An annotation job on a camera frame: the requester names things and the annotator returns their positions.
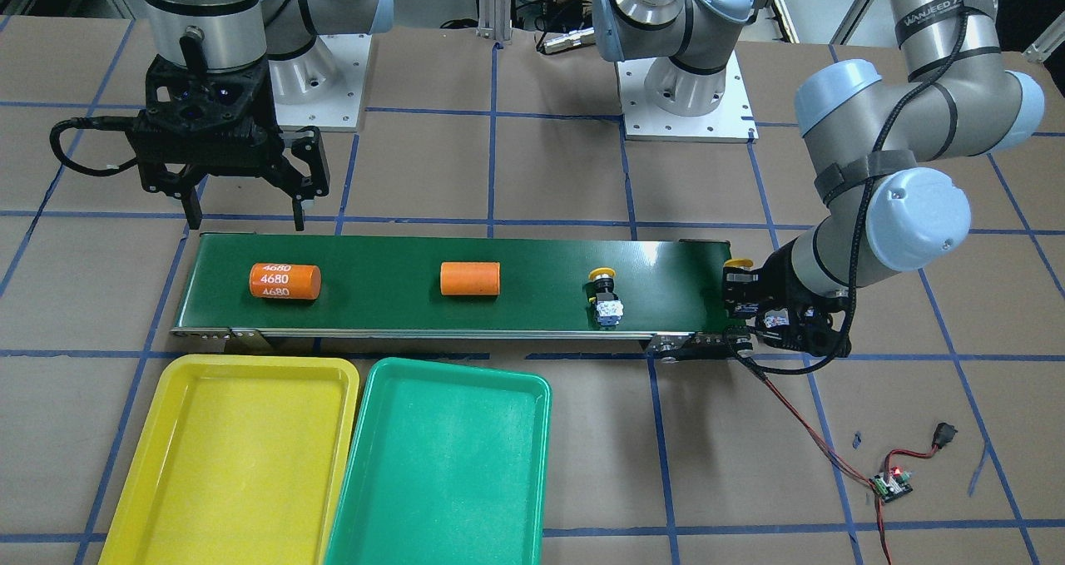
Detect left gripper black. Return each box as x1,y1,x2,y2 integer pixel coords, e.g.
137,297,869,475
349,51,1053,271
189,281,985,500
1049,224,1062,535
722,244,852,358

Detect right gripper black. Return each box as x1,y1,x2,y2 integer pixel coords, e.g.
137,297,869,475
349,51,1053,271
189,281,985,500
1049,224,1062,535
126,56,330,232

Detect orange cylinder labelled 4680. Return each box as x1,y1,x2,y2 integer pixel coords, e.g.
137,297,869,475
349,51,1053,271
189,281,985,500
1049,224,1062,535
248,263,322,302

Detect plain orange cylinder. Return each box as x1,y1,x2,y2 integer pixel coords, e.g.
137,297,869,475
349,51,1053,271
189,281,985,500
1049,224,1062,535
438,261,501,296

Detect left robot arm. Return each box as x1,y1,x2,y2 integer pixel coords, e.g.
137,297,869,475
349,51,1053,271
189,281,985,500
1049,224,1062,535
591,0,1045,358

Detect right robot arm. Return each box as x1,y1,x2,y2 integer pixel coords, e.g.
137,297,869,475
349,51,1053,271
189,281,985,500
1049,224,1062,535
126,0,394,230

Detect green conveyor belt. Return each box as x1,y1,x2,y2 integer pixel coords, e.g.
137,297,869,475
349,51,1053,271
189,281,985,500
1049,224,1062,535
171,234,750,359

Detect motor controller board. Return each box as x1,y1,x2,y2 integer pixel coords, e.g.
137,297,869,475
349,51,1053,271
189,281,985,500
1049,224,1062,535
869,466,913,503

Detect yellow plastic tray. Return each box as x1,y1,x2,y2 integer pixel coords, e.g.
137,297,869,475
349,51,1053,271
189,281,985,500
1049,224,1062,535
100,355,360,564

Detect green plastic tray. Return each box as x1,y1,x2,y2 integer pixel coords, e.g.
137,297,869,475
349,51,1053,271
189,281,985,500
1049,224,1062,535
324,358,552,564

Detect red black power cable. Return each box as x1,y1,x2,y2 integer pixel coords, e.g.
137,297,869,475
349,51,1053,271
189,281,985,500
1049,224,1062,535
741,358,941,565

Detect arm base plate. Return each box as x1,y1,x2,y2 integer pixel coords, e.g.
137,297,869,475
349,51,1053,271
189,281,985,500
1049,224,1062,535
269,34,373,132
616,52,760,143

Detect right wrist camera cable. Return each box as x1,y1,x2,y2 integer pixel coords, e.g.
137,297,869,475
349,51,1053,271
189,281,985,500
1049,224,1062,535
49,116,146,176

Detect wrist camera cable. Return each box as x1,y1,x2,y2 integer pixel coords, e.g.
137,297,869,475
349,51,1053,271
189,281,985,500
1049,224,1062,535
728,0,974,373
49,116,146,176

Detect black inline switch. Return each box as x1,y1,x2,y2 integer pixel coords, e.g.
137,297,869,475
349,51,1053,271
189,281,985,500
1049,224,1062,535
931,422,956,453

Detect aluminium frame post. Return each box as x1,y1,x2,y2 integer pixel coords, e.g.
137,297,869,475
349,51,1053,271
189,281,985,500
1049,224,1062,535
476,0,513,45

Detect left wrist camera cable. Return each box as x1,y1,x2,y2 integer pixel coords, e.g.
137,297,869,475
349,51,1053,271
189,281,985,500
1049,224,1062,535
728,0,974,373

